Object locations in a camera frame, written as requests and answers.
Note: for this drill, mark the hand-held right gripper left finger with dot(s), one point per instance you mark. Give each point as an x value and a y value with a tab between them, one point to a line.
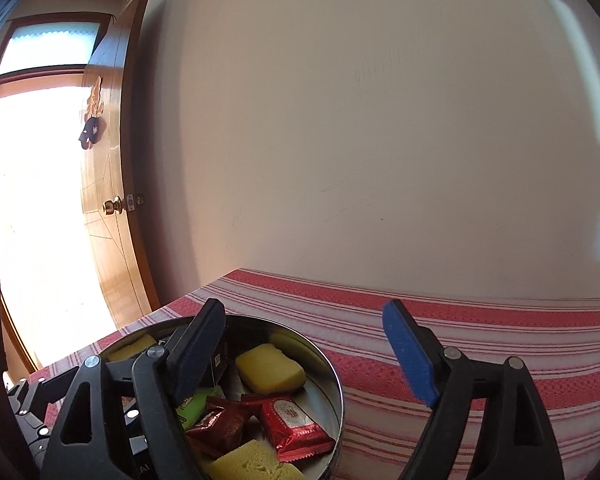
195	355

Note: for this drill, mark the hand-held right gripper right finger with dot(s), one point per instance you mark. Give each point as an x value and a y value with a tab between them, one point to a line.
412	360

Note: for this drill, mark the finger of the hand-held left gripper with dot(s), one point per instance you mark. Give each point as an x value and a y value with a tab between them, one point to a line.
127	410

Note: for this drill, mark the small black box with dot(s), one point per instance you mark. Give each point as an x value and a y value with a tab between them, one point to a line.
215	365

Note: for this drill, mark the green tissue pack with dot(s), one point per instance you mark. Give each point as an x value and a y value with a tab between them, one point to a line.
197	405

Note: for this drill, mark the yellow green sponge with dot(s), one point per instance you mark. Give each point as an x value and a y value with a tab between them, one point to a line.
270	367
130	347
250	462

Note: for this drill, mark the dark red snack packet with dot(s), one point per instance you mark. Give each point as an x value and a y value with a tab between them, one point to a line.
220	427

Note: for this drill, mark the round dark blue cookie tin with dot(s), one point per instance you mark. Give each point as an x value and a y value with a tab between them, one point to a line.
325	385

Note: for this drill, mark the wooden door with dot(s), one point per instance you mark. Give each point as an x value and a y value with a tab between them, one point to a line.
110	260

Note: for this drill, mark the door latch plate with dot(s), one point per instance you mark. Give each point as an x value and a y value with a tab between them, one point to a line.
136	201

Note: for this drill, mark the brass door knob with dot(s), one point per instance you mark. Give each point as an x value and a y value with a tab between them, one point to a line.
112	206

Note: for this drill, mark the hanging door decoration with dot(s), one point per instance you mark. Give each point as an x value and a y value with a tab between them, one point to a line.
91	125

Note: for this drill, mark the transom window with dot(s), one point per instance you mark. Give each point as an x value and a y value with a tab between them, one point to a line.
50	47

